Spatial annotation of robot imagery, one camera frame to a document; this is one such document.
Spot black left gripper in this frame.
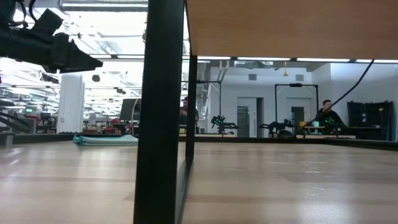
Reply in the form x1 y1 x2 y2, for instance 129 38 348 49
0 8 103 74

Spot white pillar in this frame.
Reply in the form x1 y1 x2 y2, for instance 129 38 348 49
56 74 85 134

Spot dark monitor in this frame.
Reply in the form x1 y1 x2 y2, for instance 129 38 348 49
119 98 142 123

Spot light blue folded cloth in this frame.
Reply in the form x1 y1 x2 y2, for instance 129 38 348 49
73 134 139 147

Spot person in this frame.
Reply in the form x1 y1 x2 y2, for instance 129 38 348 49
315 99 346 129
179 95 200 134

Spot wooden workbench grey legs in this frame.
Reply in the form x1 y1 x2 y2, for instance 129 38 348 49
178 133 238 139
270 125 357 140

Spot robot arms green lights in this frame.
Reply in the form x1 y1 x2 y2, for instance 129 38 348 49
210 114 239 135

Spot grey door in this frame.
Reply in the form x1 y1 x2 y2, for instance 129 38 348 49
236 96 264 138

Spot black robot arms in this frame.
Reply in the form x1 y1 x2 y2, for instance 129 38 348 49
259 119 295 138

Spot black panel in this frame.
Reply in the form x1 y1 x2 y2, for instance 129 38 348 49
346 100 394 141

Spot black aluminium table frame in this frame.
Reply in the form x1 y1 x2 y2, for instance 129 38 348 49
0 133 398 152

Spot wooden shelf black frame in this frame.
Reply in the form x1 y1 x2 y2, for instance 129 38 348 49
132 0 398 224

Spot black gantry frame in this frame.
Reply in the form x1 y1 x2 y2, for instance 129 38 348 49
274 83 319 138

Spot black hanging cable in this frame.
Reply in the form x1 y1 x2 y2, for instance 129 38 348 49
294 58 375 138

